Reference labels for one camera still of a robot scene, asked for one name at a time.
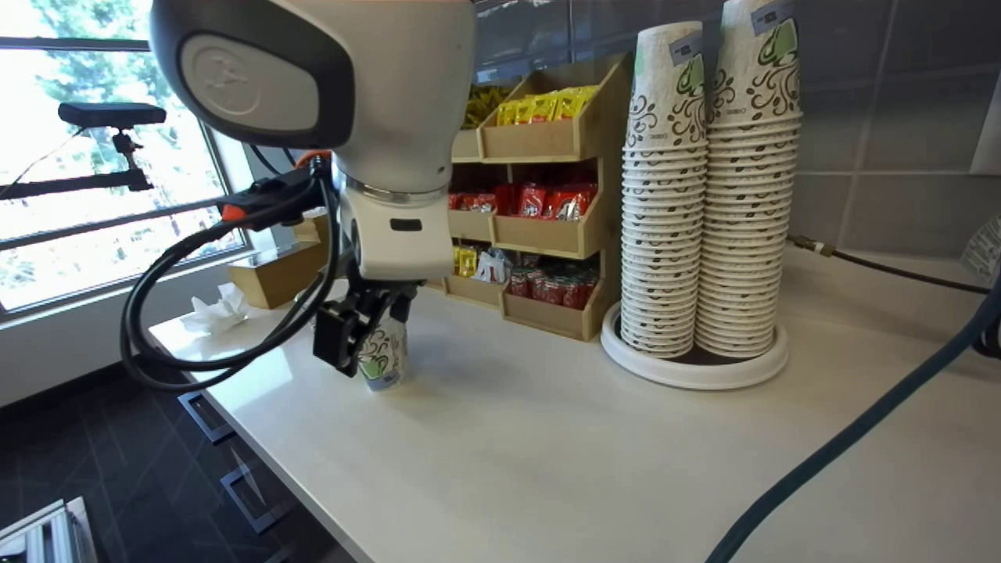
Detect yellow and white tea bags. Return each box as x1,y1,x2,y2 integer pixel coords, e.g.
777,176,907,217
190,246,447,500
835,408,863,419
451,244,516,286

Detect shorter paper cup stack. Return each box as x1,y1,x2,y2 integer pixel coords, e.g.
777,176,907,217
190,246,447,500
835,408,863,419
619,17,714,364

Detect white round tray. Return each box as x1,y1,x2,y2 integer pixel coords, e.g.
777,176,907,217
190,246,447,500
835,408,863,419
597,299,794,394

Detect thick dark teal cable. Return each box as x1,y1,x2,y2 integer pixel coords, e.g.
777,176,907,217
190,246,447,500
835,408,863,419
704,294,1001,563

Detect black camera on mount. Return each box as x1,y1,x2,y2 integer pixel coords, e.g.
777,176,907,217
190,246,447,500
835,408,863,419
57,99,169,133

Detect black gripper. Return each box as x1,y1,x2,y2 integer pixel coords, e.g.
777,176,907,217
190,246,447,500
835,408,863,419
310,273,418,381

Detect grey drawer handle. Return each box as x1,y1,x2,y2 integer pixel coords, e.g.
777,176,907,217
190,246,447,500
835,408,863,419
175,384,237,450
215,456,296,538

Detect wooden condiment rack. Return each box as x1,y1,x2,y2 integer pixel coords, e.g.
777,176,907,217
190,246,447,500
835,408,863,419
447,56,634,343

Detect tall paper cup stack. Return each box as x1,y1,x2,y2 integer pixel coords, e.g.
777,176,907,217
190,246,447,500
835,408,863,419
694,0,806,364

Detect yellow sweetener packets pile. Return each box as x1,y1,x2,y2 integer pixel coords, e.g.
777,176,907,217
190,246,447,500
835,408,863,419
495,85,602,131
463,85,514,133

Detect dark red sachets pile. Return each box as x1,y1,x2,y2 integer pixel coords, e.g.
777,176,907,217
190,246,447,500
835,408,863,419
506,261,601,312

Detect white patterned paper cup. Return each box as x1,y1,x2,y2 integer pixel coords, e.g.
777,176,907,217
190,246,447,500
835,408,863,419
357,308,413,394

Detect crumpled white tissue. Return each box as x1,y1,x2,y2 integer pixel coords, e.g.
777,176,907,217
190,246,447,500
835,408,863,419
185,282,254,338

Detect low wooden packet box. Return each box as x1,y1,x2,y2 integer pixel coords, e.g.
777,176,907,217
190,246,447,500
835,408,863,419
225,241,331,312

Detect crinkled clear plastic bag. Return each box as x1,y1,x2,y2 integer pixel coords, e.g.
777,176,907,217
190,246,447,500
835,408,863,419
961,217,1001,286

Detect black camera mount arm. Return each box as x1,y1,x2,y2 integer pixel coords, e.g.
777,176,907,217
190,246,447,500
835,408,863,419
0,125,157,202

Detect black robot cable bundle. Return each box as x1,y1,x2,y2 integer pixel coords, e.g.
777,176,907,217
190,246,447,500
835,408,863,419
114,153,354,398

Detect white metal frame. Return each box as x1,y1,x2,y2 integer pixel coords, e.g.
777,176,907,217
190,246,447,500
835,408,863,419
0,497,101,563

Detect thin black wall cable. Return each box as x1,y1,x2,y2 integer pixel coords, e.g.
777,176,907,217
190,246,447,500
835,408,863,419
789,235,994,296

